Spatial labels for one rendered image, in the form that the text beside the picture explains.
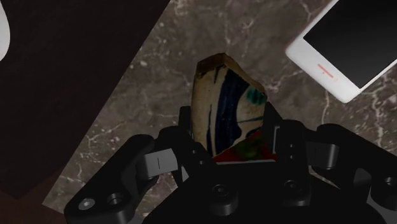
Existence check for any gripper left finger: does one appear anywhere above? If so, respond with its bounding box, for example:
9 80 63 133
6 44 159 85
64 106 218 224

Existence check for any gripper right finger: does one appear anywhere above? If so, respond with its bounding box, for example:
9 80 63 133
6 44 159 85
263 102 397 213

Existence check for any cream blue painted ceramic shard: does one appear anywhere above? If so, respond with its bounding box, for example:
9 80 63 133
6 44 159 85
190 52 279 164

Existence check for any white smartphone with black screen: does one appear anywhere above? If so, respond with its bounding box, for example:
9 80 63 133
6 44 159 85
284 0 397 104

